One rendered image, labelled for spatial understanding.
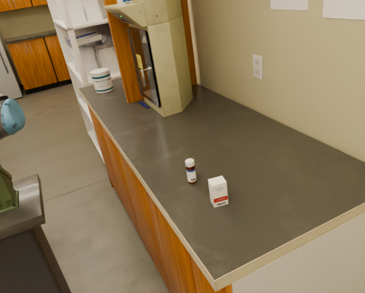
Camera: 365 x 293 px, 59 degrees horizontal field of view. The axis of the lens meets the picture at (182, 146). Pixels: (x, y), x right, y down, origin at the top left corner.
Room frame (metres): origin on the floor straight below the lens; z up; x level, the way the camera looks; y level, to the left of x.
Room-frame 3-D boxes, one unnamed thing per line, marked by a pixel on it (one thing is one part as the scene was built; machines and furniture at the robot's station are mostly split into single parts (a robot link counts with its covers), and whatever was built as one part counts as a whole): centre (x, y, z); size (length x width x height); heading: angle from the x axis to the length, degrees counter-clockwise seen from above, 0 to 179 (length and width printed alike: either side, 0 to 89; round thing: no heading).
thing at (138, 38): (1.76, 0.14, 1.19); 0.30 x 0.01 x 0.40; 21
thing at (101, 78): (2.28, 0.49, 1.02); 0.13 x 0.13 x 0.15
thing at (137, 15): (1.74, 0.18, 1.46); 0.32 x 0.12 x 0.10; 21
